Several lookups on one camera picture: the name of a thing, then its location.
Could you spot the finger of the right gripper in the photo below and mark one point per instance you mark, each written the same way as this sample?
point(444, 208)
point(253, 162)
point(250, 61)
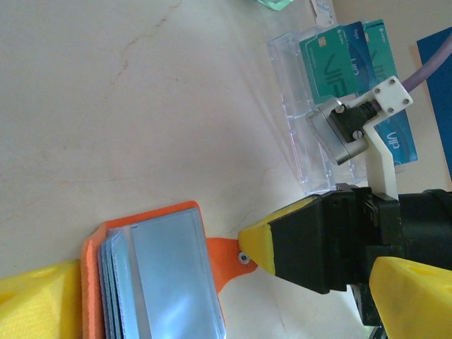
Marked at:
point(303, 247)

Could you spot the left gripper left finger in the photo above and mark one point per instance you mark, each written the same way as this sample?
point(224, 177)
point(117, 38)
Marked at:
point(39, 303)

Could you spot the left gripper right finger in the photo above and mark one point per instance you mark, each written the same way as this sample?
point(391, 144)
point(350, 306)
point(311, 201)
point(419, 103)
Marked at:
point(413, 303)

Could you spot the orange card holder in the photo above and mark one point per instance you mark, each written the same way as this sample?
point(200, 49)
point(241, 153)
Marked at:
point(226, 261)

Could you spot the clear plastic card box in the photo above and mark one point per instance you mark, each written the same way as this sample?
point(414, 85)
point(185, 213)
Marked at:
point(293, 116)

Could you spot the dark blue credit card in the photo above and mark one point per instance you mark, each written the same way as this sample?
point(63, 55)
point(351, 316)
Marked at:
point(356, 60)

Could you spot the teal VIP credit card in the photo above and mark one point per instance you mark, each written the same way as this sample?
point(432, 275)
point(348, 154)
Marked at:
point(325, 67)
point(379, 53)

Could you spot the blue foil packets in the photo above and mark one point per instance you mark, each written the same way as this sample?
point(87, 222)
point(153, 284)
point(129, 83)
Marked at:
point(399, 141)

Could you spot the white blue sachet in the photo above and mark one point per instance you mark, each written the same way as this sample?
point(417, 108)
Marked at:
point(323, 8)

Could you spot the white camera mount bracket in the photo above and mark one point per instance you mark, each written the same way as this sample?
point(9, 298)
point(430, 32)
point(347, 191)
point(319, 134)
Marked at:
point(383, 162)

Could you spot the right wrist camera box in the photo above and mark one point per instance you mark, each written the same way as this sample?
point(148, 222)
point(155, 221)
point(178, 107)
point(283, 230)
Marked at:
point(332, 144)

